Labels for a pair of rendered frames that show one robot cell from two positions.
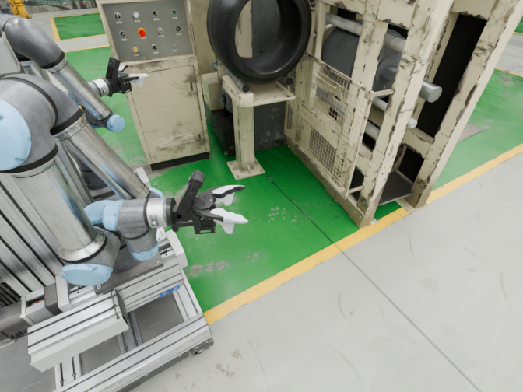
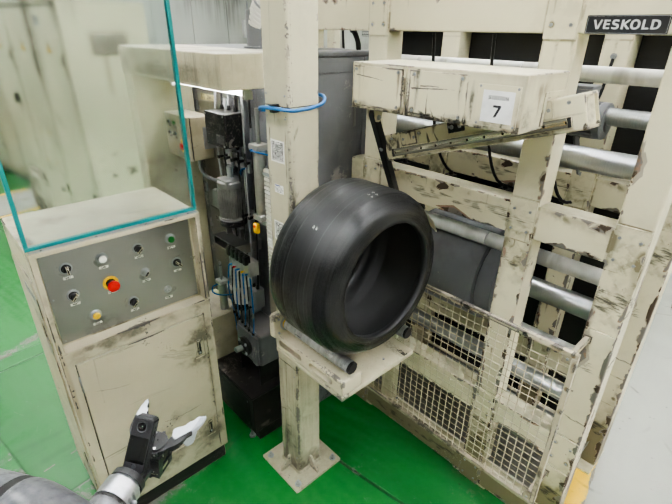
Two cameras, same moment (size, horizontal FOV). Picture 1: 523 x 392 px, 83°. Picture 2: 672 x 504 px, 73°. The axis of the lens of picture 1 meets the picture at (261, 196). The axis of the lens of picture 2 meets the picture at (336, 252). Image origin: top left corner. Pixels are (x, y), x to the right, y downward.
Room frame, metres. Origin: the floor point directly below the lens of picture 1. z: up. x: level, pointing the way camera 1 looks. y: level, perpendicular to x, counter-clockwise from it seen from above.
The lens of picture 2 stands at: (0.62, 0.55, 1.87)
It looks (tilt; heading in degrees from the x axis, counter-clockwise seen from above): 26 degrees down; 339
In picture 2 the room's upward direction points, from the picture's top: 1 degrees clockwise
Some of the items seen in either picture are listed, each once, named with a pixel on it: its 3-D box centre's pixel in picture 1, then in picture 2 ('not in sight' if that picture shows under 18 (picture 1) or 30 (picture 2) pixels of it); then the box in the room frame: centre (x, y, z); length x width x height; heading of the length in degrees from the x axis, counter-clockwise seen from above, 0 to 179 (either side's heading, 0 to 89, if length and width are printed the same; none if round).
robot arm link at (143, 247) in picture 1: (142, 235); not in sight; (0.54, 0.33, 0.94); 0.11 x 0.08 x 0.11; 5
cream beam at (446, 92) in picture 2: not in sight; (448, 91); (1.88, -0.30, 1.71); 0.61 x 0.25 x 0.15; 22
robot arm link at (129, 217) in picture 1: (129, 215); not in sight; (0.52, 0.33, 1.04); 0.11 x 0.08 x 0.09; 95
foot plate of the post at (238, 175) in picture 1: (245, 166); (301, 455); (2.11, 0.14, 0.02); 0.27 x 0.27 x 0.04; 22
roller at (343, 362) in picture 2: (236, 78); (317, 343); (1.82, 0.15, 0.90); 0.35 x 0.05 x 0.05; 22
